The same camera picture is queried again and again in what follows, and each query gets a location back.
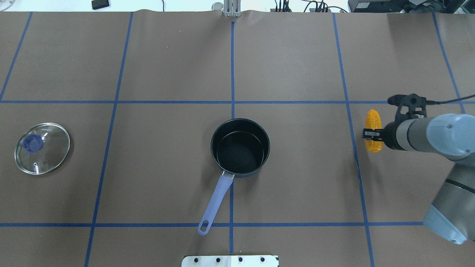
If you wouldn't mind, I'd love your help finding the black power strip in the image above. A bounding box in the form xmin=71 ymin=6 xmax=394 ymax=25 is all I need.
xmin=270 ymin=0 xmax=329 ymax=13

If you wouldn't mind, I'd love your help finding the yellow toy corn cob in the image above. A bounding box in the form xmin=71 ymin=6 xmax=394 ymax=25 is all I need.
xmin=363 ymin=109 xmax=384 ymax=153

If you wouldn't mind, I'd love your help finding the aluminium frame post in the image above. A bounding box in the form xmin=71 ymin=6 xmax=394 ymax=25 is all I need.
xmin=223 ymin=0 xmax=242 ymax=17

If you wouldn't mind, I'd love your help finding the dark blue saucepan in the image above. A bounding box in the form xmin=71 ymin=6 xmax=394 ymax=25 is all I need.
xmin=197 ymin=118 xmax=271 ymax=235

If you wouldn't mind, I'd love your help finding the small black square pad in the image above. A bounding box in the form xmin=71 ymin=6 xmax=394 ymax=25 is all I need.
xmin=91 ymin=0 xmax=110 ymax=10

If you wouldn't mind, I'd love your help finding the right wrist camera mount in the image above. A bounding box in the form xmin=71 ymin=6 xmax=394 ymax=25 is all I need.
xmin=387 ymin=93 xmax=427 ymax=124

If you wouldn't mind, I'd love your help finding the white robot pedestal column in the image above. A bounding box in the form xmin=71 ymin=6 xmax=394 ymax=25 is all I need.
xmin=181 ymin=255 xmax=280 ymax=267

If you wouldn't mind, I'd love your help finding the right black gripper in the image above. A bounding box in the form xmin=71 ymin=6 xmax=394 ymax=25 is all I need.
xmin=363 ymin=122 xmax=399 ymax=150

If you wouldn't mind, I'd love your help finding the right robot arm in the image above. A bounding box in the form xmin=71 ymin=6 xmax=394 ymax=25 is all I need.
xmin=362 ymin=109 xmax=475 ymax=245

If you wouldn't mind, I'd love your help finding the glass pot lid blue knob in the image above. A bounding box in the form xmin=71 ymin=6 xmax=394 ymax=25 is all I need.
xmin=14 ymin=123 xmax=71 ymax=175

